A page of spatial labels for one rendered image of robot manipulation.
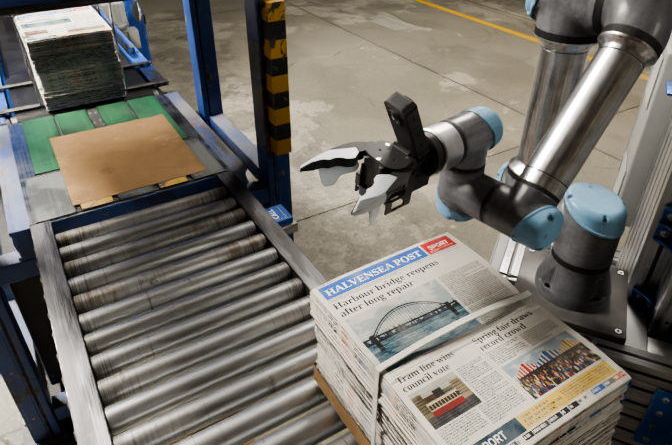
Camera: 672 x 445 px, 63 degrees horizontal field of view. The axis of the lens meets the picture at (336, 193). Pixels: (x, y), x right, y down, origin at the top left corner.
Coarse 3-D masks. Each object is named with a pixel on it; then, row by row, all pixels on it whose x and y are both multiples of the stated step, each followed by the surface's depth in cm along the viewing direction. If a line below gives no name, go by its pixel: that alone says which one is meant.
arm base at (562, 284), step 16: (544, 272) 116; (560, 272) 112; (576, 272) 110; (592, 272) 109; (608, 272) 111; (544, 288) 115; (560, 288) 112; (576, 288) 110; (592, 288) 110; (608, 288) 112; (560, 304) 113; (576, 304) 111; (592, 304) 111
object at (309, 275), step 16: (224, 176) 161; (240, 192) 154; (256, 208) 147; (256, 224) 141; (272, 224) 141; (272, 240) 135; (288, 240) 135; (288, 256) 130; (304, 256) 130; (304, 272) 125; (304, 288) 123
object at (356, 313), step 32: (416, 256) 93; (448, 256) 93; (480, 256) 93; (320, 288) 87; (352, 288) 87; (384, 288) 87; (416, 288) 87; (448, 288) 87; (480, 288) 87; (320, 320) 87; (352, 320) 81; (384, 320) 81; (416, 320) 81; (320, 352) 94; (352, 352) 79; (352, 384) 84; (352, 416) 88
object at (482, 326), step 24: (504, 288) 87; (456, 312) 83; (504, 312) 83; (528, 312) 83; (408, 336) 79; (456, 336) 79; (480, 336) 79; (384, 360) 75; (408, 360) 75; (432, 360) 75; (384, 384) 73; (384, 408) 75; (384, 432) 80
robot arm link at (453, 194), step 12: (456, 168) 93; (480, 168) 91; (444, 180) 94; (456, 180) 92; (468, 180) 92; (480, 180) 91; (492, 180) 91; (444, 192) 95; (456, 192) 93; (468, 192) 91; (480, 192) 90; (444, 204) 96; (456, 204) 94; (468, 204) 91; (480, 204) 90; (444, 216) 97; (456, 216) 96; (468, 216) 96
